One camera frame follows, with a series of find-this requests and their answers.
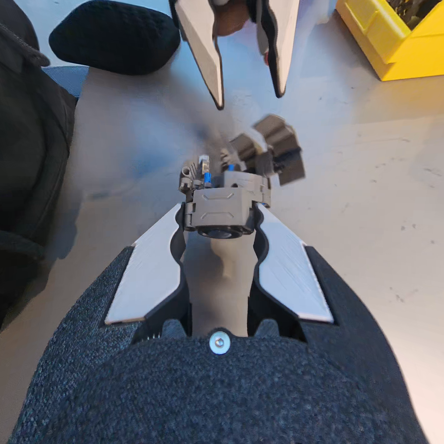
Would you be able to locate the yellow storage bin with ledge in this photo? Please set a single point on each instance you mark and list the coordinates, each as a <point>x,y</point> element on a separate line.
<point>409,62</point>

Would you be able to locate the blue-grey fabric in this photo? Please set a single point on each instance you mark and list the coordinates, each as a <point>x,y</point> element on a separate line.
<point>66,79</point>

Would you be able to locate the grey toy brick wing assembly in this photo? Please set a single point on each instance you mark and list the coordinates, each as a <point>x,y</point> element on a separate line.
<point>277,138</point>

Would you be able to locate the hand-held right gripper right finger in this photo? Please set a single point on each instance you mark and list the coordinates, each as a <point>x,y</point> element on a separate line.
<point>288,277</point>

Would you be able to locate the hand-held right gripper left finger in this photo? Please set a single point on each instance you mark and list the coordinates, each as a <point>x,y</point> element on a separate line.
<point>149,277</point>

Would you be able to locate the person's black printed clothing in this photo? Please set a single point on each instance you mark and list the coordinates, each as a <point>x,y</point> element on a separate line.
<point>31,156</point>

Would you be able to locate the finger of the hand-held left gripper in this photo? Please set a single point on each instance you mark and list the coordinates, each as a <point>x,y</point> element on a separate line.
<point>286,38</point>
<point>201,45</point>

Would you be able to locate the grey desk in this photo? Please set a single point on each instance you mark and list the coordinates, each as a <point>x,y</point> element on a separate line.
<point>364,208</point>

